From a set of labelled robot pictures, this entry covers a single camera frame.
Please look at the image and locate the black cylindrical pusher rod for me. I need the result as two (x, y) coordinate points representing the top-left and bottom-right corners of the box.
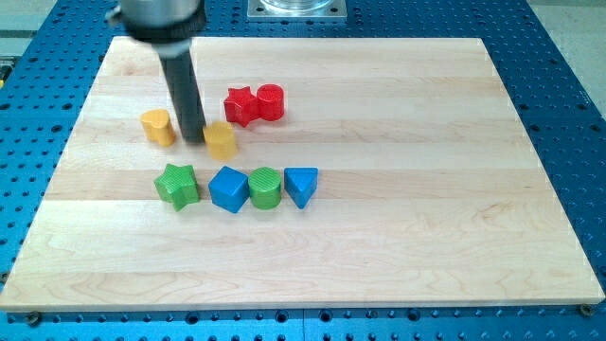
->
(157, 40), (205, 144)

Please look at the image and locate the green star block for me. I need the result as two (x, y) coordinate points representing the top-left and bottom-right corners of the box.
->
(153, 164), (200, 211)

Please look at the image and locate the red cylinder block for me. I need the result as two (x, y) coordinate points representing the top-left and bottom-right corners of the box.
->
(257, 83), (285, 121)

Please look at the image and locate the light wooden board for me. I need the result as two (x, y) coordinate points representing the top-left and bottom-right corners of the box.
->
(1, 37), (604, 312)

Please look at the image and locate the blue triangle block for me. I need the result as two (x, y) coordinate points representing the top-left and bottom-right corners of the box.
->
(284, 168), (319, 209)

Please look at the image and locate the blue cube block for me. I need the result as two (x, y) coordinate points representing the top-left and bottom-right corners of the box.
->
(208, 166), (249, 213)

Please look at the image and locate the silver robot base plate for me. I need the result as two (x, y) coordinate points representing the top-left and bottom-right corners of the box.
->
(246, 0), (348, 21)

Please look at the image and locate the red star block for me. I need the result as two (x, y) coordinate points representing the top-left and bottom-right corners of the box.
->
(223, 86), (260, 127)

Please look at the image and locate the yellow hexagon block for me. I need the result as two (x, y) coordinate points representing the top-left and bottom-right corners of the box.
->
(203, 121), (238, 161)

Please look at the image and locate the yellow heart block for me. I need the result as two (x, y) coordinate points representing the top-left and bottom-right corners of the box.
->
(139, 109), (176, 147)

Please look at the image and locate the green cylinder block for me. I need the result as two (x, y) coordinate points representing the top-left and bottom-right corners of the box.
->
(248, 167), (281, 209)

